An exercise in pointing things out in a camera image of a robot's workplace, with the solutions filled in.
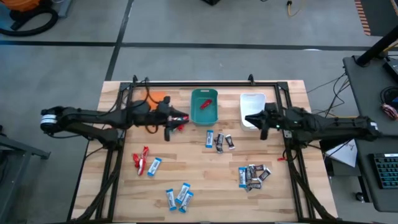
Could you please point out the white plastic basket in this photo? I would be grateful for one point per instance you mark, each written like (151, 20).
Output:
(252, 102)

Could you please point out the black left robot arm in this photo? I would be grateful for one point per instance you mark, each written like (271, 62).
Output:
(93, 115)

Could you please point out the silver Hershey's candy bag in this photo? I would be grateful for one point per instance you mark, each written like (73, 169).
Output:
(186, 202)

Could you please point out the black frame clamp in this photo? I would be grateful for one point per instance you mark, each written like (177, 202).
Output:
(134, 78)
(250, 78)

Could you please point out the white blue Hershey's bar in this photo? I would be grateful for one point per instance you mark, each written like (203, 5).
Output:
(171, 199)
(209, 138)
(183, 193)
(154, 166)
(242, 177)

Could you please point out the red white candy wrapper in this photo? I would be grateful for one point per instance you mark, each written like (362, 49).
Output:
(143, 161)

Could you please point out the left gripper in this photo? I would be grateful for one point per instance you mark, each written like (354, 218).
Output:
(164, 116)

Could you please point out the white paper sheet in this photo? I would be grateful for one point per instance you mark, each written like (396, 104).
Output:
(345, 154)

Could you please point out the brown Hershey's chocolate bar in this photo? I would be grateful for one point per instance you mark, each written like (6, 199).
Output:
(219, 141)
(230, 142)
(265, 175)
(248, 174)
(253, 186)
(259, 168)

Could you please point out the black caster wheel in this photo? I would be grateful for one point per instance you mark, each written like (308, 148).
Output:
(360, 197)

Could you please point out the grey floor box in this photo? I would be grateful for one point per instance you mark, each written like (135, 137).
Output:
(64, 7)

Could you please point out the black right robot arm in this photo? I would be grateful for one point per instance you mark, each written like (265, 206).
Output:
(326, 127)

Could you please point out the orange shop vacuum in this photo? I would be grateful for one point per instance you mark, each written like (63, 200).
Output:
(25, 4)

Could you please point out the black backlit keyboard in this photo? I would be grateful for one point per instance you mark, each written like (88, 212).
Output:
(385, 171)

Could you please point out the black stand pole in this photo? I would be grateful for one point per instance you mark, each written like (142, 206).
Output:
(376, 46)

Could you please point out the teal plastic basket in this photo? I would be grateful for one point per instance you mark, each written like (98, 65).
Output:
(199, 116)

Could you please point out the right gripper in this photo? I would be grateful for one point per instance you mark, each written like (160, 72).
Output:
(272, 118)

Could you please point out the black mat with hazard stripes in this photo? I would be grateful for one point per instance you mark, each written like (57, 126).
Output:
(382, 15)

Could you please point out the grey desk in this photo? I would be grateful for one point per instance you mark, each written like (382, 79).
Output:
(367, 93)
(362, 161)

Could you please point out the grey metal table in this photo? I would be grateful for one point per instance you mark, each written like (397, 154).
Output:
(15, 174)

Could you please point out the orange plastic basket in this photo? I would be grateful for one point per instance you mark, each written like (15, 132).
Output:
(158, 96)

